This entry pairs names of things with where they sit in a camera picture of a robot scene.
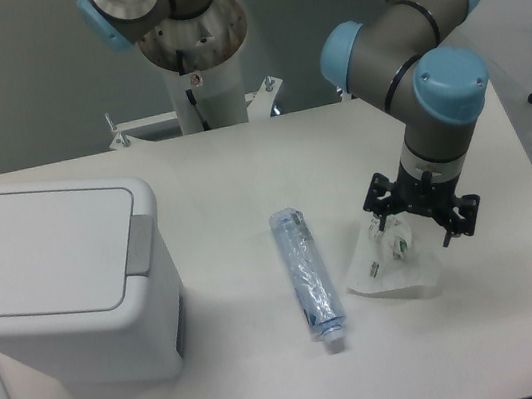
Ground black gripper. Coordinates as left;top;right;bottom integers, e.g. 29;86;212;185
363;168;480;248

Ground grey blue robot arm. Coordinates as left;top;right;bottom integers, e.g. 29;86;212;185
77;0;489;239

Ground clear plastic wrapper bag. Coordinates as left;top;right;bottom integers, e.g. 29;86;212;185
346;214;442;300

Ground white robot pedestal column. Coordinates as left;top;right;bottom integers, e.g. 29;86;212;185
138;0;248;130

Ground white plastic trash can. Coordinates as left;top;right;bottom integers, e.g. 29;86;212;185
0;177;183;384

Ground crushed clear plastic bottle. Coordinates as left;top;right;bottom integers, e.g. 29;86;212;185
268;208;346;354

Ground white metal base bracket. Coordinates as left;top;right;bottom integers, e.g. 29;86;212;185
105;75;283;150

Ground white trash can lid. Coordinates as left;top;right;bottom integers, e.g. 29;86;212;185
0;187;134;317

